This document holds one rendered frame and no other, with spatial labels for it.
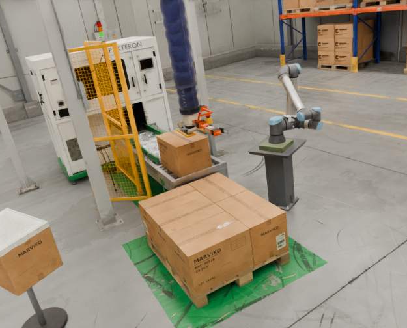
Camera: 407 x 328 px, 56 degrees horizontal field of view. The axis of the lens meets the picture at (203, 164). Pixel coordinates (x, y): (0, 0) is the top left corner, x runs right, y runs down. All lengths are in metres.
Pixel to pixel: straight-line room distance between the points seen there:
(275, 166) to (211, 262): 1.60
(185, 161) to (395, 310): 2.45
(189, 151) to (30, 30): 8.85
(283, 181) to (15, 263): 2.83
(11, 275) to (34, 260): 0.18
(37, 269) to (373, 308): 2.59
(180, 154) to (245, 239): 1.37
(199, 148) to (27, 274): 2.22
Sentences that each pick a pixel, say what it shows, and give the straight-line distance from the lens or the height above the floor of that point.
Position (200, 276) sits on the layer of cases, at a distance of 3.28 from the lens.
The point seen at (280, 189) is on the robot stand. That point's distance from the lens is 4.52.
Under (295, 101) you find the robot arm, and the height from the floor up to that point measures 1.34.
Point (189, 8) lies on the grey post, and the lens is 7.20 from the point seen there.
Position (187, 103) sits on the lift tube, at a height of 1.44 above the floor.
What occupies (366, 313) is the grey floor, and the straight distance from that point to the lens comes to 3.39.
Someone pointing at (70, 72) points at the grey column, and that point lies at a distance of 4.40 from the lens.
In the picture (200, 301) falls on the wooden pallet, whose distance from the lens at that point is 3.42.
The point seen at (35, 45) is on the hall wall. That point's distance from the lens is 12.47.
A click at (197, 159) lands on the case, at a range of 4.37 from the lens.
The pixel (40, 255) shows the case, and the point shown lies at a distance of 3.20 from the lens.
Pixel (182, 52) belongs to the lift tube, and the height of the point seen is 1.95.
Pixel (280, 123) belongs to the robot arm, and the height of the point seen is 1.01.
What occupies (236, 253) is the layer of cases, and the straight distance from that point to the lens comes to 3.37.
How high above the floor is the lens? 2.37
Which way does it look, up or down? 23 degrees down
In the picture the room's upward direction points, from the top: 9 degrees counter-clockwise
